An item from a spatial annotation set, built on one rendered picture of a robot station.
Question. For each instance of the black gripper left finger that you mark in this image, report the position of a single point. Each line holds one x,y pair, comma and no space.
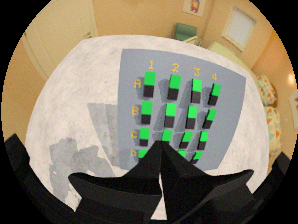
137,190

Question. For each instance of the grey switch panel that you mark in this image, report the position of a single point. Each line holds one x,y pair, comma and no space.
192,104

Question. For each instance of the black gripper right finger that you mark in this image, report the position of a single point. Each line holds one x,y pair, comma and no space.
186,188

